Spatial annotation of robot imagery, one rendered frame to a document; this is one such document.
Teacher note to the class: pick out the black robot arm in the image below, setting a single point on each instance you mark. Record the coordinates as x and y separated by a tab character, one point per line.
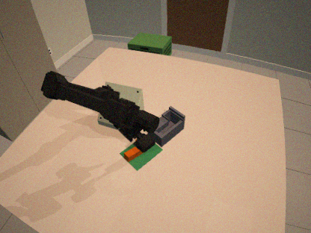
104	100

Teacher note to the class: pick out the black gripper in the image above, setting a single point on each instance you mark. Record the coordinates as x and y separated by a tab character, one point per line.
144	141

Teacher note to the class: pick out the orange l-shaped part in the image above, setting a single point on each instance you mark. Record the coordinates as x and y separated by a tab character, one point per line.
132	153

